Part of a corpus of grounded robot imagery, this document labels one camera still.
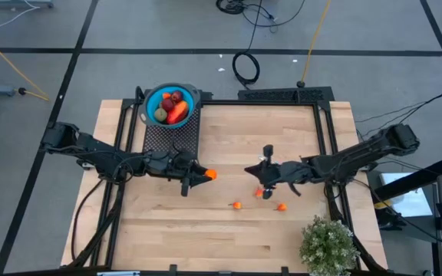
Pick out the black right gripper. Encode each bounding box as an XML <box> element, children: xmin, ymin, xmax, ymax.
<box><xmin>244</xmin><ymin>144</ymin><xmax>314</xmax><ymax>200</ymax></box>

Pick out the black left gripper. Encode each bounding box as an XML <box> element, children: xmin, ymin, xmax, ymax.
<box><xmin>143</xmin><ymin>149</ymin><xmax>208</xmax><ymax>197</ymax></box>

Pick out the orange red mango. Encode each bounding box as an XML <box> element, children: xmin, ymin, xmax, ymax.
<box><xmin>166</xmin><ymin>100</ymin><xmax>190</xmax><ymax>125</ymax></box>

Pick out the brown green kiwi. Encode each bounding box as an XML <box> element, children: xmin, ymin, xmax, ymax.
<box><xmin>153</xmin><ymin>107</ymin><xmax>169</xmax><ymax>123</ymax></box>

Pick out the black mesh shelf riser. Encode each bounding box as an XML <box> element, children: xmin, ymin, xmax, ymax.
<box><xmin>140</xmin><ymin>109</ymin><xmax>203</xmax><ymax>166</ymax></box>

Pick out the blue grey collapsible colander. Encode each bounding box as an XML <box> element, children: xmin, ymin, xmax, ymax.
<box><xmin>139</xmin><ymin>81</ymin><xmax>203</xmax><ymax>130</ymax></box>

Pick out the white green potted plant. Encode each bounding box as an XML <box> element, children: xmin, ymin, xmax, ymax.
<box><xmin>299</xmin><ymin>214</ymin><xmax>361</xmax><ymax>276</ymax></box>

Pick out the silver aluminium bar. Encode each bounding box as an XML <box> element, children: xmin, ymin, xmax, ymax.
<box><xmin>97</xmin><ymin>270</ymin><xmax>141</xmax><ymax>276</ymax></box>

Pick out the white sheet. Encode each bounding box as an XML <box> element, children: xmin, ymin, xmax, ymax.
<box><xmin>378</xmin><ymin>171</ymin><xmax>434</xmax><ymax>219</ymax></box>

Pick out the black diagonal beam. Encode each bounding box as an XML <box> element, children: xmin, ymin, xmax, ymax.
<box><xmin>371</xmin><ymin>156</ymin><xmax>442</xmax><ymax>203</ymax></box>

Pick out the black perforated frame panel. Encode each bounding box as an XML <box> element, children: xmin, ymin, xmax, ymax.
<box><xmin>237</xmin><ymin>86</ymin><xmax>336</xmax><ymax>104</ymax></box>

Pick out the yellow hanging cable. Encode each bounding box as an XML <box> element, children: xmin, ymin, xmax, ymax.
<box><xmin>295</xmin><ymin>0</ymin><xmax>333</xmax><ymax>89</ymax></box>

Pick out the black hanging coiled cable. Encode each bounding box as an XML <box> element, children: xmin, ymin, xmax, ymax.
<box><xmin>231</xmin><ymin>0</ymin><xmax>264</xmax><ymax>87</ymax></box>

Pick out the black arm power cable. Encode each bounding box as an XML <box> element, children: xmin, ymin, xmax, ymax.
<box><xmin>70</xmin><ymin>176</ymin><xmax>107</xmax><ymax>265</ymax></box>

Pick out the black cable bundle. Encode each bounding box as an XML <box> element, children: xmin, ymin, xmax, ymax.
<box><xmin>215</xmin><ymin>0</ymin><xmax>307</xmax><ymax>30</ymax></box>

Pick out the thin black cable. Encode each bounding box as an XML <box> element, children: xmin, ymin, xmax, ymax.
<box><xmin>354</xmin><ymin>93</ymin><xmax>442</xmax><ymax>140</ymax></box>

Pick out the yellow cable with black plug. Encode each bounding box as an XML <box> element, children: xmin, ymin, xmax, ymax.
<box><xmin>0</xmin><ymin>28</ymin><xmax>51</xmax><ymax>103</ymax></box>

